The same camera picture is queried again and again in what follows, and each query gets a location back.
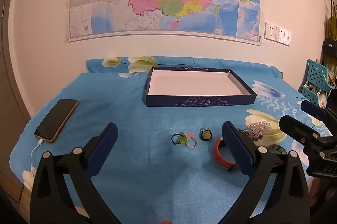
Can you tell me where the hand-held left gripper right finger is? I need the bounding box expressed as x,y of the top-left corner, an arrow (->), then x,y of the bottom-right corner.
222,121 -> 311,224

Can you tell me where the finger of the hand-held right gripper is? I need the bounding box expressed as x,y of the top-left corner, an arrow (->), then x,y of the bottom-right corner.
300,100 -> 337,126
278,115 -> 337,146

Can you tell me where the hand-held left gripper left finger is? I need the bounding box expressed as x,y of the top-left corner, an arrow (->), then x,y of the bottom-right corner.
30,122 -> 124,224

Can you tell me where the orange smart watch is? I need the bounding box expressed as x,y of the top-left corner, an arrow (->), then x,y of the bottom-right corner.
214,136 -> 239,171

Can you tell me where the clear bead bracelet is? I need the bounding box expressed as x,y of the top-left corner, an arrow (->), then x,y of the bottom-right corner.
246,120 -> 272,135

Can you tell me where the black hair tie dark-green ball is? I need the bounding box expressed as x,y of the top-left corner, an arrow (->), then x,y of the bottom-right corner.
199,128 -> 213,141

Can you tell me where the pink hair tie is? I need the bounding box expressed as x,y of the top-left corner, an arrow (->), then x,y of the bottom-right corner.
184,131 -> 197,149

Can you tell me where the black hair tie light-green bead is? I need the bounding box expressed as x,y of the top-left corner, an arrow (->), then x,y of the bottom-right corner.
171,133 -> 188,146

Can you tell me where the dark blue shallow box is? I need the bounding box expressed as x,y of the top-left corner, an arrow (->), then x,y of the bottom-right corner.
143,66 -> 257,108

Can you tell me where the person's right forearm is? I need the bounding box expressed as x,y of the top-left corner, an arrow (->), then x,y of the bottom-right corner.
309,178 -> 329,211

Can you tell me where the blue floral sheet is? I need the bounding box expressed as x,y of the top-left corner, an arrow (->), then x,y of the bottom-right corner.
9,56 -> 318,224

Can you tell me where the teal perforated rack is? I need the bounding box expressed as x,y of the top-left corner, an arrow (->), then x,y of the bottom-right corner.
300,59 -> 337,107

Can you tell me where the black smartphone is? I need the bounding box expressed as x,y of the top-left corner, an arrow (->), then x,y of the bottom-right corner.
34,98 -> 79,143

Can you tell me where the black hanging bag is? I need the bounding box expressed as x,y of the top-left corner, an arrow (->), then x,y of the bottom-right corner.
322,38 -> 337,74

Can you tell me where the yellow hanging cloth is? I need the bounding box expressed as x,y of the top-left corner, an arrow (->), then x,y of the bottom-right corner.
326,16 -> 337,40

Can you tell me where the white charging cable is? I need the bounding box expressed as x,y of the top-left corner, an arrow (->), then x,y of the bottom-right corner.
29,138 -> 44,180

